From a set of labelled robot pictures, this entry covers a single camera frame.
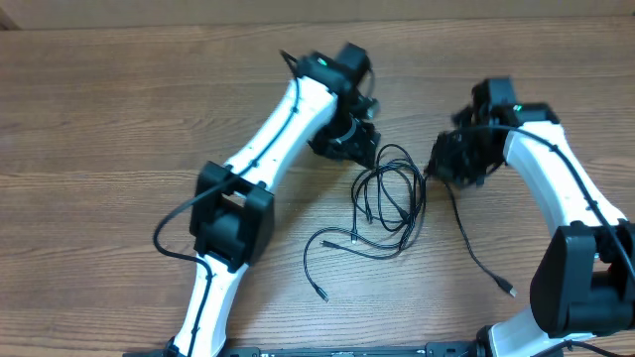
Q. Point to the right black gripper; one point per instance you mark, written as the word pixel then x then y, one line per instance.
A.
pixel 440 167

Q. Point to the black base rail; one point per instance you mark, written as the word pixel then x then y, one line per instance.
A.
pixel 387 349

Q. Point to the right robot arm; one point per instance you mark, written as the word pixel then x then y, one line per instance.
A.
pixel 584 285

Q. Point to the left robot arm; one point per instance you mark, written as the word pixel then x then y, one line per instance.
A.
pixel 232 210

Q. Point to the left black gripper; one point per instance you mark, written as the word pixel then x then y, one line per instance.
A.
pixel 364 149

